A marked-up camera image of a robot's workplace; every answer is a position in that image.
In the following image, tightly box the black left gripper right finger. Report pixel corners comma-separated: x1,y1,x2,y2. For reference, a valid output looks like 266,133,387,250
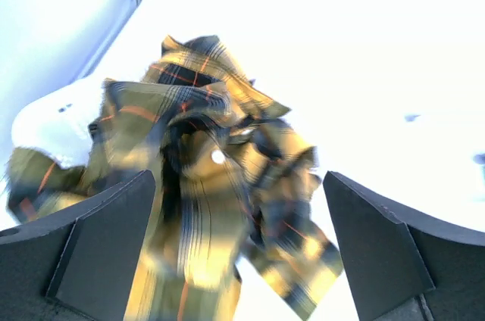
323,172,484,321

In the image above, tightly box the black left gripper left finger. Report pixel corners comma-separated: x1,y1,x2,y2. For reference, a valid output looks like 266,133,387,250
1,170,155,320

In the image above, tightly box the white plastic basket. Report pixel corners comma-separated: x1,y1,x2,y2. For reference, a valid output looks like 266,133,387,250
11,76,103,167

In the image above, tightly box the yellow plaid shirt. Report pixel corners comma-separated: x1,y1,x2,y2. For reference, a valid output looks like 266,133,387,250
7,36,343,320

